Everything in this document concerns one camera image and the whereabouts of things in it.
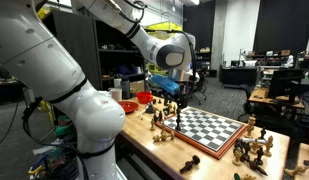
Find dark grey bottle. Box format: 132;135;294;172
120;78;131;100

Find white cup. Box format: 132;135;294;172
108;87;123;103

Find wooden office desk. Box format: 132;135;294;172
248;87;306;112

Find bundle of coloured cables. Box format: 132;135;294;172
27;144;82;180

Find green plastic object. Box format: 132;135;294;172
54;114;75;138

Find black chess piece standing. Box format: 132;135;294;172
174;113;183;132

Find cardboard box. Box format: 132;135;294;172
129;79;146;94

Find yellow bin rack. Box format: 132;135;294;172
143;21;184;77

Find black computer monitor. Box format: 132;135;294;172
267;68;305;102

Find black chess knight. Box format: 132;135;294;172
233;138;252;155

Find dark shelving cabinet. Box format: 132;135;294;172
41;10;147;92

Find tall beige chess king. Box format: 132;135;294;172
245;114;257;139

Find black chess piece lying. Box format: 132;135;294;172
179;154;201;175
247;160;269;177

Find black office chair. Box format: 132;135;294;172
236;83;262;123

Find chessboard with red-brown frame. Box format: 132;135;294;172
156;106;248;160

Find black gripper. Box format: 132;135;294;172
175;83;190;115

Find beige chess piece lying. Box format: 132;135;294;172
152;129;176;143
241;173;258;180
284;165;309;178

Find black lab bench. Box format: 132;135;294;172
219;64;262;88

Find beige chess pawn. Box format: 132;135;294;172
232;148;243;167
149;118;157;132

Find dark cone-shaped chess piece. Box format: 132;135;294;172
145;101;156;115

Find small black chess pawn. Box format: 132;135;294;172
258;127;267;141

